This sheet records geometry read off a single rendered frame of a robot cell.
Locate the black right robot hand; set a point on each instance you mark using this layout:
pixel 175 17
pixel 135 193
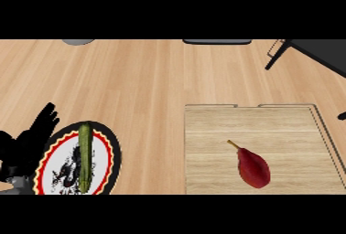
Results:
pixel 342 115

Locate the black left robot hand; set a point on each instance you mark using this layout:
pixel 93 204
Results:
pixel 31 140

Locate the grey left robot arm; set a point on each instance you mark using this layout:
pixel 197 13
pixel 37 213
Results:
pixel 16 184

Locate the pale wooden tray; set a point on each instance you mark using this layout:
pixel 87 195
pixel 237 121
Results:
pixel 260 152

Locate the black tiered shelf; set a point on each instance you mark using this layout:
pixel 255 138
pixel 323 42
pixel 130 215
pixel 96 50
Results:
pixel 315 50

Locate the patterned plate with black rim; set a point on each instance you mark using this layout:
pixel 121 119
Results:
pixel 53 164

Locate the green cucumber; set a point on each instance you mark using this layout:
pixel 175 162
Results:
pixel 84 158

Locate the grey round object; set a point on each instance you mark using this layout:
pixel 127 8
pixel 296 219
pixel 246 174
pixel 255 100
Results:
pixel 77 41

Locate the dark grey flat object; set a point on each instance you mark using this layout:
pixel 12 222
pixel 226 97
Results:
pixel 216 41

